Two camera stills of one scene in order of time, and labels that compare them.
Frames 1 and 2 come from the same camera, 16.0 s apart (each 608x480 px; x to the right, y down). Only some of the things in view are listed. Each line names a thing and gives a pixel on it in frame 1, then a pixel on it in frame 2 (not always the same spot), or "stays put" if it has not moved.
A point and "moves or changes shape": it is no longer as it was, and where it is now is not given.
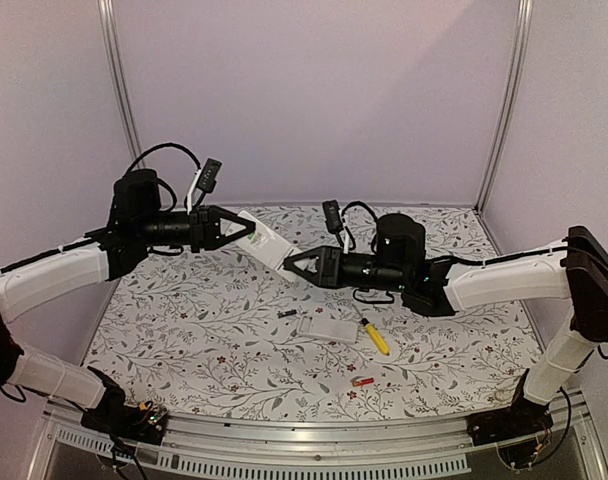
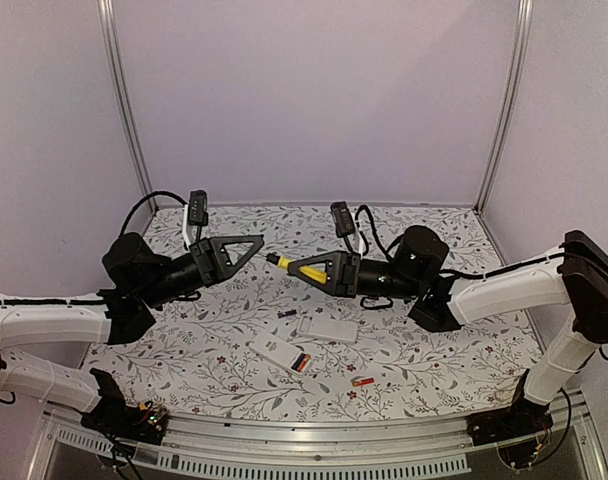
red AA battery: (363, 382) stays put
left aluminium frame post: (110, 25) stays put
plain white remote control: (336, 331) stays put
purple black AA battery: (288, 313) stays put
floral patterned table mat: (209, 333) stays put
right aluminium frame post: (524, 24) stays put
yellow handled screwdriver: (378, 338) moves or changes shape
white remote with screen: (268, 246) to (297, 361)
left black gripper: (205, 227) to (204, 255)
